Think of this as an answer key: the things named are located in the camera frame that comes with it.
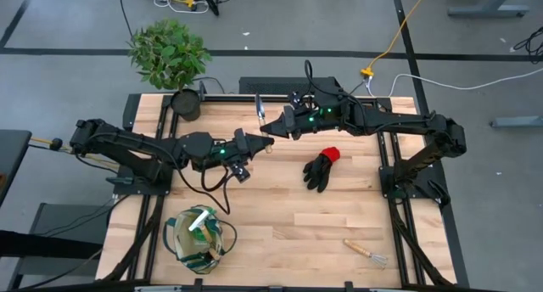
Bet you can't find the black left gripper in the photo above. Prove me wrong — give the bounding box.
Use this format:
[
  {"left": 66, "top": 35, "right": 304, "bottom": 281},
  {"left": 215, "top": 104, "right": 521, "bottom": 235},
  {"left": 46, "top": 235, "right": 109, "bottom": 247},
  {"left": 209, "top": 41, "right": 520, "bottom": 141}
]
[{"left": 210, "top": 127, "right": 275, "bottom": 168}]

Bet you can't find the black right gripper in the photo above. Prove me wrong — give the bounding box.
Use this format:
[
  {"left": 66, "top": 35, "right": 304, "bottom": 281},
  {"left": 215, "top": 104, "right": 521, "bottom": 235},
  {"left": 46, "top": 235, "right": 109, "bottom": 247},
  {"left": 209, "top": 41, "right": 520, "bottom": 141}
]
[{"left": 259, "top": 97, "right": 347, "bottom": 141}]

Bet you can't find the narrow trowel wooden handle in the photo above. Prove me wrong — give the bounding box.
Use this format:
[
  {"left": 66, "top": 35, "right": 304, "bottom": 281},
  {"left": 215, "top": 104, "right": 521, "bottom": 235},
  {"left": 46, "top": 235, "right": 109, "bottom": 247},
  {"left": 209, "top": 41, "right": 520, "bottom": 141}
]
[{"left": 253, "top": 92, "right": 275, "bottom": 154}]

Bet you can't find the green spray bottle white head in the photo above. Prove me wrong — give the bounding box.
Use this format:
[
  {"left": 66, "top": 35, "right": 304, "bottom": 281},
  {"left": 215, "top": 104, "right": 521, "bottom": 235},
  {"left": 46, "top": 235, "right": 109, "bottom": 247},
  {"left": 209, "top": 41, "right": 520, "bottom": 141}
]
[{"left": 188, "top": 209, "right": 212, "bottom": 233}]

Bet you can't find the beige green gardening bag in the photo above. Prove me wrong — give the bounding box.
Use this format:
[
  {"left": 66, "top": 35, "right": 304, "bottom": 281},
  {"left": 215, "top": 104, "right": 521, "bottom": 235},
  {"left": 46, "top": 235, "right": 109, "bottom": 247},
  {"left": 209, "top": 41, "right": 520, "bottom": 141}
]
[{"left": 162, "top": 204, "right": 238, "bottom": 276}]

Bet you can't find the black red garden glove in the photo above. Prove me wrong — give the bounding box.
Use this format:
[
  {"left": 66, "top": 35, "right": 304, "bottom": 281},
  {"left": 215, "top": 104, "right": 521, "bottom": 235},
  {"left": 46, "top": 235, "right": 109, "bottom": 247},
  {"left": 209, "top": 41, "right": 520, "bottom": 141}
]
[{"left": 302, "top": 146, "right": 342, "bottom": 194}]

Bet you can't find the black computer case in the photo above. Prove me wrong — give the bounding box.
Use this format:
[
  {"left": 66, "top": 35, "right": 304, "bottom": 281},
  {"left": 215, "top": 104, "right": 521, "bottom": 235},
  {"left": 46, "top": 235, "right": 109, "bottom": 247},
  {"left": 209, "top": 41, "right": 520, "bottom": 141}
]
[{"left": 238, "top": 76, "right": 345, "bottom": 96}]

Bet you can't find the green plant black pot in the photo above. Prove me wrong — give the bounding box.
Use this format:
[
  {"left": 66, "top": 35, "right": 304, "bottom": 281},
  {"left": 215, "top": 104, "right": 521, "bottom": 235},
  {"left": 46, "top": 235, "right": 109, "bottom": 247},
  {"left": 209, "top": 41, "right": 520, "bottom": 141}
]
[{"left": 126, "top": 18, "right": 213, "bottom": 122}]

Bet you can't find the black tripod leg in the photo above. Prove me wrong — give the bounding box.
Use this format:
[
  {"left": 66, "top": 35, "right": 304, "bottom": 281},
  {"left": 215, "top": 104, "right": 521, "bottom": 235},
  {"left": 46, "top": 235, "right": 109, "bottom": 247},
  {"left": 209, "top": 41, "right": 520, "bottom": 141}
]
[{"left": 197, "top": 0, "right": 221, "bottom": 17}]

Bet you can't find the grey bench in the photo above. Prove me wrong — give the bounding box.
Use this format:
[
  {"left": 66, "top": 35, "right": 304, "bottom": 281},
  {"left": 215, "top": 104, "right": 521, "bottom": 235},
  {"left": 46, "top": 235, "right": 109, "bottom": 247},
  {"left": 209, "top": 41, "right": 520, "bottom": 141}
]
[{"left": 6, "top": 201, "right": 109, "bottom": 291}]

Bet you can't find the black floor beam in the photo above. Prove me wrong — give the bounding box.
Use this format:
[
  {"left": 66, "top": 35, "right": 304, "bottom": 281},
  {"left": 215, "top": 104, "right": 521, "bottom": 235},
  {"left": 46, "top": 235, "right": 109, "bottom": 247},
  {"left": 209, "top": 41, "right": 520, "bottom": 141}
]
[{"left": 0, "top": 229, "right": 104, "bottom": 260}]

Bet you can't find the grey desk foot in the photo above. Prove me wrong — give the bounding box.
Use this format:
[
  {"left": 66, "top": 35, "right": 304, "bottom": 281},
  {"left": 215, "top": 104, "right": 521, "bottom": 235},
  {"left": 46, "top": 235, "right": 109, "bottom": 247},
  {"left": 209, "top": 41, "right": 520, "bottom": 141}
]
[{"left": 447, "top": 0, "right": 531, "bottom": 18}]

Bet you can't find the grey floor bar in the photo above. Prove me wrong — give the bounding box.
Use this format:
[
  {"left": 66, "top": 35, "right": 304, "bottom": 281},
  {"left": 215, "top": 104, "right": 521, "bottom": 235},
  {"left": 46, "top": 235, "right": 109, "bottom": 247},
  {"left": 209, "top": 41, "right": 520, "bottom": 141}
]
[{"left": 490, "top": 115, "right": 543, "bottom": 129}]

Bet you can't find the black desk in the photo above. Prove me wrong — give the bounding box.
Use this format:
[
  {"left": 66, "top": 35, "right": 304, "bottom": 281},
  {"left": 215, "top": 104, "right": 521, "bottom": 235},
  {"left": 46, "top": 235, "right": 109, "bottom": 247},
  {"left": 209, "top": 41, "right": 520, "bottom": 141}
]
[{"left": 0, "top": 129, "right": 33, "bottom": 206}]

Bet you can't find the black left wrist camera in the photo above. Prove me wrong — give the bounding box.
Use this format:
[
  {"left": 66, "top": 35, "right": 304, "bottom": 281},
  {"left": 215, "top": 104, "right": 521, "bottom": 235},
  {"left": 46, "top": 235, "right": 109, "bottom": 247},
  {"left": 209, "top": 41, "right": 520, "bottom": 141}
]
[{"left": 227, "top": 160, "right": 252, "bottom": 184}]

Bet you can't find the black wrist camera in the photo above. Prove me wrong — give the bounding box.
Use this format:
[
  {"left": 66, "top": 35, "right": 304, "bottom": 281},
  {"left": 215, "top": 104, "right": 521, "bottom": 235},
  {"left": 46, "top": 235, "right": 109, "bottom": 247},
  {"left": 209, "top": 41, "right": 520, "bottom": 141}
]
[
  {"left": 227, "top": 160, "right": 252, "bottom": 184},
  {"left": 287, "top": 90, "right": 316, "bottom": 113}
]

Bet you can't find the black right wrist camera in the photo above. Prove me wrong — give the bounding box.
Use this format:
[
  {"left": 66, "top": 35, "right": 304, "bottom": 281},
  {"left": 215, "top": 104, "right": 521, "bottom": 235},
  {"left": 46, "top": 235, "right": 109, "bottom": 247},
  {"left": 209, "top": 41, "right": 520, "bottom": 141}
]
[{"left": 287, "top": 90, "right": 316, "bottom": 113}]

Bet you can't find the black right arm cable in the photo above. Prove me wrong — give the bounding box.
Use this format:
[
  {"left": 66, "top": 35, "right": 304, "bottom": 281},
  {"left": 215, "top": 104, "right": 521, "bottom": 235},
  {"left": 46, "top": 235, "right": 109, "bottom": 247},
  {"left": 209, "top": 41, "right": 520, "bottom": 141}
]
[{"left": 302, "top": 59, "right": 326, "bottom": 98}]

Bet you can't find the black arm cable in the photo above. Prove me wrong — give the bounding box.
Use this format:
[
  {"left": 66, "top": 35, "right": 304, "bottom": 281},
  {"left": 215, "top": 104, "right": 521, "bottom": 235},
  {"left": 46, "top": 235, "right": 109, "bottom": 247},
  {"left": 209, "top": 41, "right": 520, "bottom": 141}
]
[
  {"left": 302, "top": 59, "right": 326, "bottom": 98},
  {"left": 176, "top": 154, "right": 233, "bottom": 216}
]

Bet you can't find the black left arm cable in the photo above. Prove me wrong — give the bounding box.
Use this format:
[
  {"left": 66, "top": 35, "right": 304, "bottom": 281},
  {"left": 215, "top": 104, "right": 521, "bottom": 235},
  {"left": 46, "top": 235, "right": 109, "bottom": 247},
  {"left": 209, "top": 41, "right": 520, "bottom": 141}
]
[{"left": 176, "top": 154, "right": 233, "bottom": 216}]

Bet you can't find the yellow extension cable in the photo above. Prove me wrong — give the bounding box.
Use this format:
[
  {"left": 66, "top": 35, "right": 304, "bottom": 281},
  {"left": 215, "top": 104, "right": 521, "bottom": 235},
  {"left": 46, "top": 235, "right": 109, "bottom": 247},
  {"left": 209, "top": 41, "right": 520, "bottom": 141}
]
[{"left": 360, "top": 0, "right": 434, "bottom": 79}]

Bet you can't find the fan rake wooden handle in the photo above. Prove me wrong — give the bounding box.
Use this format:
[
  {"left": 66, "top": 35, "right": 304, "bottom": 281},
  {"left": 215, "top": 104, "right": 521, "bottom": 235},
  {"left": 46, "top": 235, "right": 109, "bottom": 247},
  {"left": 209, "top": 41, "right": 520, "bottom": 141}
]
[{"left": 342, "top": 239, "right": 389, "bottom": 270}]

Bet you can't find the white cable bundle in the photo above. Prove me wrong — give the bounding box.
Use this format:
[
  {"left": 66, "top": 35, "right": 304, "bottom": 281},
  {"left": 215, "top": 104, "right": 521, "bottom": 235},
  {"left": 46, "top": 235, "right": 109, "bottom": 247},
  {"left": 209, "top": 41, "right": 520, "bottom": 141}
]
[{"left": 151, "top": 0, "right": 211, "bottom": 15}]

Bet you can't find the black floor cable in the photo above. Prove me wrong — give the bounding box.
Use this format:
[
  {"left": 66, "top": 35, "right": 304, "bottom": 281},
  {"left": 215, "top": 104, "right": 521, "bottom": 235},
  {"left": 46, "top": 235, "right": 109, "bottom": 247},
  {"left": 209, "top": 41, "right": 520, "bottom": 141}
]
[{"left": 116, "top": 0, "right": 135, "bottom": 37}]

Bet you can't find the white power cable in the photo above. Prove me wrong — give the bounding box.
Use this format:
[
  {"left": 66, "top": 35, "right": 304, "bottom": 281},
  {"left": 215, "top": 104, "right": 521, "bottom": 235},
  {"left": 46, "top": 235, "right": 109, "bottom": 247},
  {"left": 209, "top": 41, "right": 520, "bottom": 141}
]
[{"left": 365, "top": 66, "right": 543, "bottom": 98}]

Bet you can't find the yellow strap black knob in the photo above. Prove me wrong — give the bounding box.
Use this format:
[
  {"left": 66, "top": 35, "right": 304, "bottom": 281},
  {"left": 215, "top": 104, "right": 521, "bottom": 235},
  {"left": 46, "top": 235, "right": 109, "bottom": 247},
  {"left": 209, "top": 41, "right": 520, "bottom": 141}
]
[{"left": 28, "top": 135, "right": 84, "bottom": 155}]

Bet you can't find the black cable coil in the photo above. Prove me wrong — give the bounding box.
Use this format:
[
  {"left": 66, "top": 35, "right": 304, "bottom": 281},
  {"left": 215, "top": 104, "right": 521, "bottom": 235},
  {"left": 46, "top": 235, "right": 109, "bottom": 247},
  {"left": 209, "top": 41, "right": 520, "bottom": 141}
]
[{"left": 511, "top": 26, "right": 543, "bottom": 69}]

